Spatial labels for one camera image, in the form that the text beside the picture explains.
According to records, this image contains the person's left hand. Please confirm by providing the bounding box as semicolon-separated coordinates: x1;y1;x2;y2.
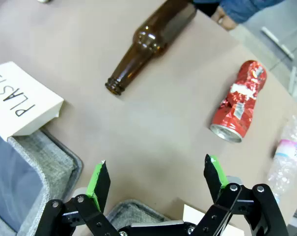
210;5;238;32

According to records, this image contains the pink label plastic bottle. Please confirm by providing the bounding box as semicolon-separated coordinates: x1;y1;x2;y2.
266;114;297;205

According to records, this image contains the grey felt can basket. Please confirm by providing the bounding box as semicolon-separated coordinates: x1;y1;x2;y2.
106;199;172;231

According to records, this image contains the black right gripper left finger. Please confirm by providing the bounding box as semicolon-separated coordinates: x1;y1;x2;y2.
36;159;119;236

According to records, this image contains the crushed red soda can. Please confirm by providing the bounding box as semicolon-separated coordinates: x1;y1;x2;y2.
209;60;267;144

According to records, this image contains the brown glass bottle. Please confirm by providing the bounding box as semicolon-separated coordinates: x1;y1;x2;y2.
105;0;197;96

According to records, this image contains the folded white PLASTIC card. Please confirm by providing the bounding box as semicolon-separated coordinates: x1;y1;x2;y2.
0;61;65;137

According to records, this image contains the person's left denim forearm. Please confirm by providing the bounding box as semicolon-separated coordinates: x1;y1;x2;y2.
218;0;285;25

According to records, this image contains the grey felt plastic basket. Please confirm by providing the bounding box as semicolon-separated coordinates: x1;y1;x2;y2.
0;126;84;236

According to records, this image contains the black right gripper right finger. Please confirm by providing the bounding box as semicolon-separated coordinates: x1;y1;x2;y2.
192;154;290;236

